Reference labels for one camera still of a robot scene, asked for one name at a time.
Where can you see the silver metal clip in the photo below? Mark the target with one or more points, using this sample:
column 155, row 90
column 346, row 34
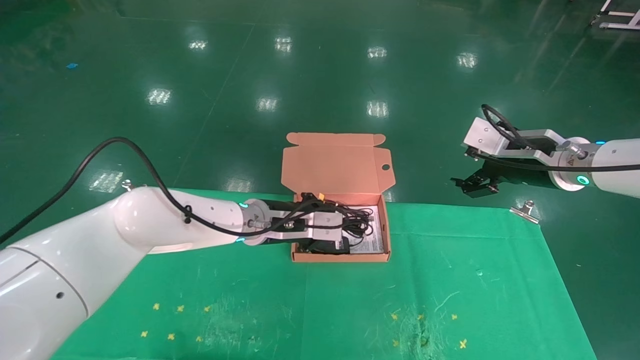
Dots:
column 127, row 186
column 525, row 212

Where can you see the white printed paper leaflet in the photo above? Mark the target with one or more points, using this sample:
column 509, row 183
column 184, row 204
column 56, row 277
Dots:
column 372, row 245

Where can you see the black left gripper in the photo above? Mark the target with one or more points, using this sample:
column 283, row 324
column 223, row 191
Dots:
column 285, row 207

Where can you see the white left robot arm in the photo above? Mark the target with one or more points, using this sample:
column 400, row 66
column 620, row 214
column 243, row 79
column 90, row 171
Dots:
column 75, row 265

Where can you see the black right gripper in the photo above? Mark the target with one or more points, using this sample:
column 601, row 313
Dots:
column 520, row 175

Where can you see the black computer mouse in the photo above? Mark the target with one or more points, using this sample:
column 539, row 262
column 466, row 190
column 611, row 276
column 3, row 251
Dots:
column 332, row 247

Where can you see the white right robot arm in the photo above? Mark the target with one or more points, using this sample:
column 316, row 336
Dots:
column 615, row 155

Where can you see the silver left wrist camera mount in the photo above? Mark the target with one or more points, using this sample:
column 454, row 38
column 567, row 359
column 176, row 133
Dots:
column 320, row 227

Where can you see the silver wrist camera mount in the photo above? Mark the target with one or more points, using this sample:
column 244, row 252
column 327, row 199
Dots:
column 487, row 135
column 320, row 227

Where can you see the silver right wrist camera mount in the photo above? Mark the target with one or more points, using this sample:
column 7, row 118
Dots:
column 487, row 135

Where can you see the open orange cardboard box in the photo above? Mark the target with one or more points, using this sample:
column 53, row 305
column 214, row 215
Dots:
column 335, row 160

